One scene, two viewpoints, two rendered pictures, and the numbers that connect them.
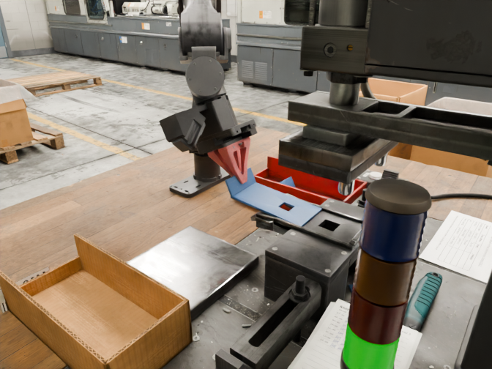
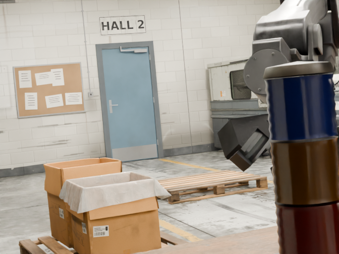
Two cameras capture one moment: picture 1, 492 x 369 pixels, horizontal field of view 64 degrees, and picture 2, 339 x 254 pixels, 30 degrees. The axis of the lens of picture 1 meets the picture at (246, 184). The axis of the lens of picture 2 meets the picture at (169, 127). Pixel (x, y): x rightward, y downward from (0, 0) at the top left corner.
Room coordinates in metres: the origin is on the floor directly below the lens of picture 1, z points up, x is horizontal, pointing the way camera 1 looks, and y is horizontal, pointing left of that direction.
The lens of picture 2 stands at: (-0.13, -0.20, 1.19)
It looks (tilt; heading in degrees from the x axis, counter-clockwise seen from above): 3 degrees down; 30
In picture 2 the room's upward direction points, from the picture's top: 5 degrees counter-clockwise
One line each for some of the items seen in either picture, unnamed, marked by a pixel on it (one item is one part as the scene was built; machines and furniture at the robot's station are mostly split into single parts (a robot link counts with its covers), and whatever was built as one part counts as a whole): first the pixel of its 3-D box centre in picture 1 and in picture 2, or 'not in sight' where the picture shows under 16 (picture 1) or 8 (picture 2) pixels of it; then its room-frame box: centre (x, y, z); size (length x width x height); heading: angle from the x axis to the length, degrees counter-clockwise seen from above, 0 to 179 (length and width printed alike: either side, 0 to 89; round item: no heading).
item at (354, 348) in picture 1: (370, 342); not in sight; (0.22, -0.09, 1.07); 0.04 x 0.04 x 0.03
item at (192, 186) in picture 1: (207, 165); not in sight; (0.88, 0.09, 0.94); 0.20 x 0.07 x 0.08; 143
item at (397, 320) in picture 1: (377, 307); (311, 230); (0.22, -0.09, 1.10); 0.04 x 0.04 x 0.03
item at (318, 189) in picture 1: (299, 188); not in sight; (0.77, -0.12, 0.93); 0.25 x 0.12 x 0.06; 53
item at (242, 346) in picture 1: (281, 329); not in sight; (0.35, -0.04, 0.95); 0.15 x 0.03 x 0.10; 143
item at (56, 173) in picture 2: not in sight; (85, 199); (3.74, 2.78, 0.43); 0.57 x 0.53 x 0.58; 54
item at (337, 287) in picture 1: (326, 256); not in sight; (0.51, -0.13, 0.94); 0.20 x 0.10 x 0.07; 143
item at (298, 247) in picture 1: (329, 233); not in sight; (0.51, -0.13, 0.98); 0.20 x 0.10 x 0.01; 143
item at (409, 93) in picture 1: (374, 124); not in sight; (2.94, -0.99, 0.43); 0.59 x 0.54 x 0.58; 139
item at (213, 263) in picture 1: (188, 267); not in sight; (0.51, 0.09, 0.91); 0.17 x 0.16 x 0.02; 143
